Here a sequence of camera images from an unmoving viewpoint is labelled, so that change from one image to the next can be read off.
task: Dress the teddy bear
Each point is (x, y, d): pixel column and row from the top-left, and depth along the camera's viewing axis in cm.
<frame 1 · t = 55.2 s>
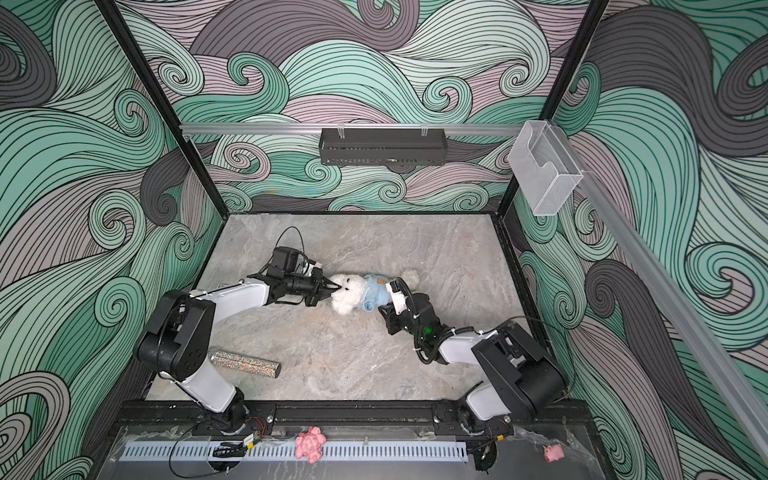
left hand: (343, 287, 86), fingers closed
right hand: (381, 307, 88), fingers closed
white plush teddy bear: (352, 289, 86), point 12 cm above the table
light blue fleece hoodie: (375, 293, 87), point 11 cm above the table
glitter multicolour tube: (251, 365, 81), point 3 cm above the table

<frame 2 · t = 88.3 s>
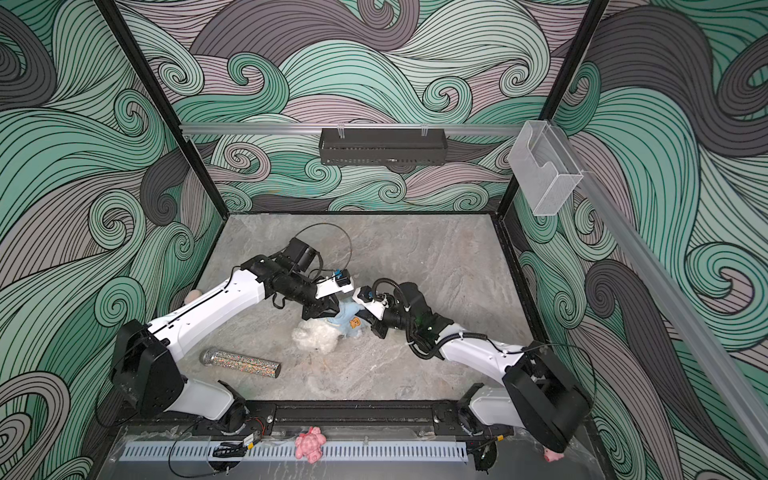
left hand: (339, 307, 77), fingers open
right hand: (357, 309, 79), fingers closed
white plush teddy bear: (316, 334, 77), point 12 cm above the table
light blue fleece hoodie: (346, 318, 76), point 16 cm above the table
the other named things where they were.

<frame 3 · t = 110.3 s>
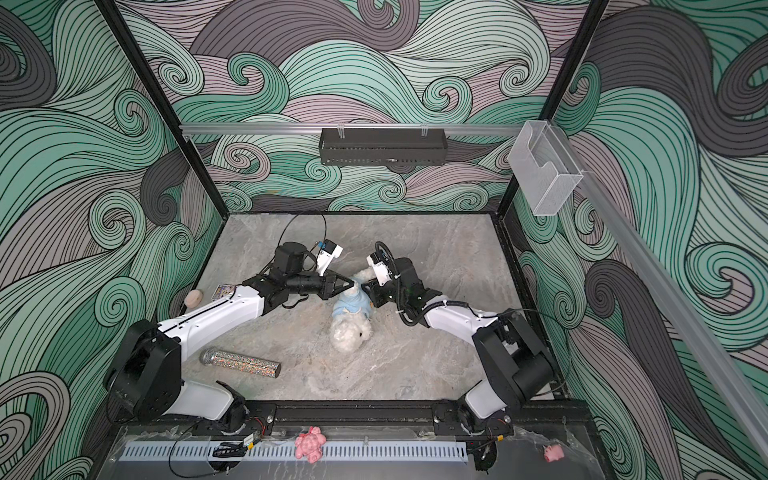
left hand: (352, 282, 80), fingers closed
right hand: (366, 284, 87), fingers open
white plush teddy bear: (351, 326, 79), point 12 cm above the table
light blue fleece hoodie: (354, 300, 81), point 15 cm above the table
the other named things where they were.

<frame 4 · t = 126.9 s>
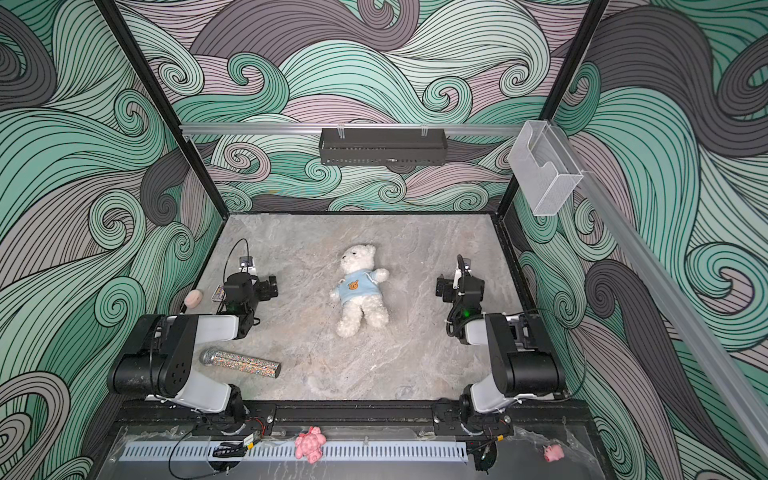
left hand: (256, 273, 94), fingers open
right hand: (458, 275, 94), fingers open
white plush teddy bear: (355, 259, 96), point 10 cm above the table
light blue fleece hoodie: (358, 283, 91), point 9 cm above the table
the other named things where they were.

